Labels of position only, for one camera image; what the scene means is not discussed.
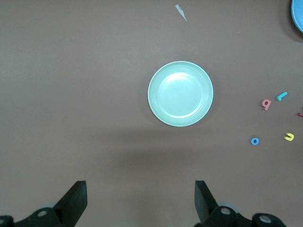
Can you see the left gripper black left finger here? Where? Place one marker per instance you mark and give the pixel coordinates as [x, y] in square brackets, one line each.
[71, 205]

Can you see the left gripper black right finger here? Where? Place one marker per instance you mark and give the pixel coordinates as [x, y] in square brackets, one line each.
[206, 208]

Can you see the blue foam letter o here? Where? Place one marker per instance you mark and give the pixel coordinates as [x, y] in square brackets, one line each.
[252, 141]

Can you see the pink foam letter b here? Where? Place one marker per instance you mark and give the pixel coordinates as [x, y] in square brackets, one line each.
[265, 106]

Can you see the teal foam letter l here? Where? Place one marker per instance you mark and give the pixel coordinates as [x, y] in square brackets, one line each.
[281, 96]

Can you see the yellow foam letter n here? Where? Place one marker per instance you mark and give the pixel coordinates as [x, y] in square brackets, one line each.
[291, 137]

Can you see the light green plate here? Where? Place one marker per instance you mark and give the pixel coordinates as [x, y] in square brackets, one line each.
[180, 93]

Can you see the dark red foam letter k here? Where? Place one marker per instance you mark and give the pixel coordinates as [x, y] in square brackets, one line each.
[300, 114]

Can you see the brown table cover sheet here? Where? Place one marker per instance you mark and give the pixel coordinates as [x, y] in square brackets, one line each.
[71, 71]

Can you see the white paper scrap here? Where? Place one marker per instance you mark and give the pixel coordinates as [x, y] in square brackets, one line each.
[181, 12]

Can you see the blue plate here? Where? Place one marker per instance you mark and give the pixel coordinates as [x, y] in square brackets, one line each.
[298, 14]

